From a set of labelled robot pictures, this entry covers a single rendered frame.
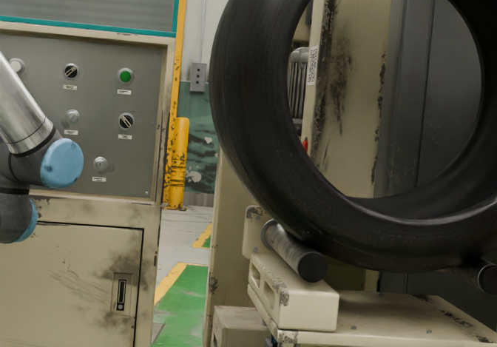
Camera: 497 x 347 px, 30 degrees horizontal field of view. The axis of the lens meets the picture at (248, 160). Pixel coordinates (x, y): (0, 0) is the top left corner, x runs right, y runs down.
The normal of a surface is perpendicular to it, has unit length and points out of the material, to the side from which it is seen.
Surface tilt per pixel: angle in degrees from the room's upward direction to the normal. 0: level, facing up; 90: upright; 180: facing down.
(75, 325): 90
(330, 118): 90
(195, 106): 90
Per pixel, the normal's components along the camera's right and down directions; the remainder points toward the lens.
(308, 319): 0.12, 0.07
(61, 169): 0.76, 0.13
